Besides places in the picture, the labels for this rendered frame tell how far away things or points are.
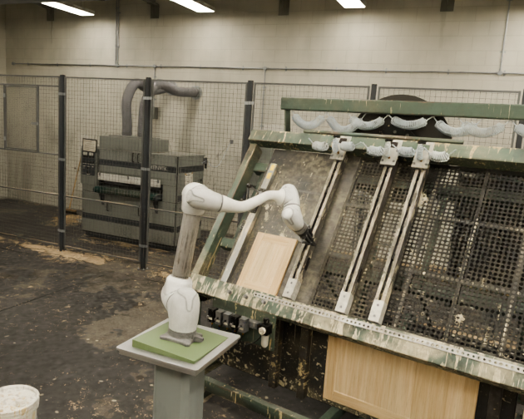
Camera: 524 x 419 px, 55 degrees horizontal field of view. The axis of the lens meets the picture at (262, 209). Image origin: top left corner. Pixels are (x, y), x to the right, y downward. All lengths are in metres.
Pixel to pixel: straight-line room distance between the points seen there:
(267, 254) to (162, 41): 6.91
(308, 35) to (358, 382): 6.27
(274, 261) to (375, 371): 0.92
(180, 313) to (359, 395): 1.27
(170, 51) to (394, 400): 7.69
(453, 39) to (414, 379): 5.80
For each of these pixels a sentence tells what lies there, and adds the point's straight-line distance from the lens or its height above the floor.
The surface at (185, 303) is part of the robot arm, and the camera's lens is 2.79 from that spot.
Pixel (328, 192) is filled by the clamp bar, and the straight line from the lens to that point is 3.41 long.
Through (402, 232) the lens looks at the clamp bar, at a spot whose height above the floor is 1.38.
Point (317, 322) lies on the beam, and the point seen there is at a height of 0.84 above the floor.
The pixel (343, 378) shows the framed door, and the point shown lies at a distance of 3.41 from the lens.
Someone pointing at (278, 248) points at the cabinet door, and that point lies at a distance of 3.41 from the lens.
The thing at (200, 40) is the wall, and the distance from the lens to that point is 9.40.
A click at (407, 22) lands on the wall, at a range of 8.25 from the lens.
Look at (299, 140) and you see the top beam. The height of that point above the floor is 1.87.
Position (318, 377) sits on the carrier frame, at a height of 0.36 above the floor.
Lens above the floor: 1.95
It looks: 9 degrees down
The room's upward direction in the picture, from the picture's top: 4 degrees clockwise
